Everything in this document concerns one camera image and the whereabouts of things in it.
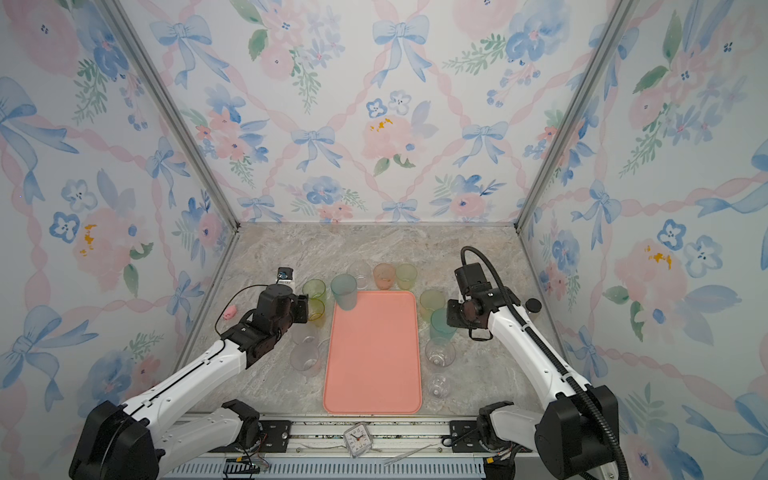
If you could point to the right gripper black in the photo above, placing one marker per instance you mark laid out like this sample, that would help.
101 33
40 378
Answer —
453 319

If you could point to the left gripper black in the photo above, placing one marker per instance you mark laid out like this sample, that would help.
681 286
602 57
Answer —
302 306

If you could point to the yellow-green textured cup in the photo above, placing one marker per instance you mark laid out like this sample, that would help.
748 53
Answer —
429 301

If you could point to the clear textured cup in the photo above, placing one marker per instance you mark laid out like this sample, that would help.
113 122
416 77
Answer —
440 352

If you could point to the tall teal textured cup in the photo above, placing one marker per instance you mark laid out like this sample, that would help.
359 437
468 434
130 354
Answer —
344 289

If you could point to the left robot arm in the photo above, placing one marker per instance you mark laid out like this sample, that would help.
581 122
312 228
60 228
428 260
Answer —
142 438

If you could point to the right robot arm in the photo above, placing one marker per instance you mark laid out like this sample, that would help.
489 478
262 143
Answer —
579 428

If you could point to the pink plastic tray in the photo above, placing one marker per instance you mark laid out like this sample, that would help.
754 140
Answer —
374 357

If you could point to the clear glass cup upper left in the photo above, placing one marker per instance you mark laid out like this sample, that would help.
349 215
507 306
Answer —
304 333

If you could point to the clear glass cup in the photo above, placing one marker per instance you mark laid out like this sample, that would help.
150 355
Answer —
304 333
305 359

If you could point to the yellow glass cup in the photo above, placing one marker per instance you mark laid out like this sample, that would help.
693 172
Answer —
316 310

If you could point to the green glass cup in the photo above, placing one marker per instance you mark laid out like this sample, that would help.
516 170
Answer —
315 289

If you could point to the pink toy pig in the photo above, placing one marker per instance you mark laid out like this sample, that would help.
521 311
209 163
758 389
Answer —
230 312

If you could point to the clear glass cup lower left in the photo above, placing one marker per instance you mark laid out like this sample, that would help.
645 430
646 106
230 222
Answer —
305 359

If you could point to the jar with black lid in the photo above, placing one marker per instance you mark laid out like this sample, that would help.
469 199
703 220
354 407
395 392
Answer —
533 305

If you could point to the light green textured cup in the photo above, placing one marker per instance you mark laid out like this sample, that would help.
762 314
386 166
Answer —
406 276

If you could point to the small clear glass front right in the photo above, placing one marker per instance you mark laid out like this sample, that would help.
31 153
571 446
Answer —
439 386

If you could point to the small clear glass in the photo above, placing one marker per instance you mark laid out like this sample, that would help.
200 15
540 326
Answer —
439 386
362 272

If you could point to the small clear glass back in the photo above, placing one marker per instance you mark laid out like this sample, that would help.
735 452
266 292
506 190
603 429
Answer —
362 272

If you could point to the orange textured cup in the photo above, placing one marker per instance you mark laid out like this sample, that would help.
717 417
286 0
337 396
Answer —
384 275

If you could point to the small white clock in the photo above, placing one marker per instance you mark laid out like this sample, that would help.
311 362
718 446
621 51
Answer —
358 440

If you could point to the clear plastic stick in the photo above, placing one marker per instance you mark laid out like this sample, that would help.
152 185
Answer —
408 454

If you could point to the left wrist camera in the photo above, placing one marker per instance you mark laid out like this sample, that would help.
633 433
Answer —
285 275

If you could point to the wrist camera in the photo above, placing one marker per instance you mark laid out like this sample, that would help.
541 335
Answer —
285 275
471 280

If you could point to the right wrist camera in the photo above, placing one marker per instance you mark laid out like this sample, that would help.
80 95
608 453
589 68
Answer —
471 280

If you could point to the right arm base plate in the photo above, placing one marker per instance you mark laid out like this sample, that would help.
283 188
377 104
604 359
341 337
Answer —
472 436

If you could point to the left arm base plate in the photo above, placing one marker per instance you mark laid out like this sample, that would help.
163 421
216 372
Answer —
266 436

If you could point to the aluminium rail frame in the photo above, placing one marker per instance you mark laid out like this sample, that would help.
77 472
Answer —
308 447

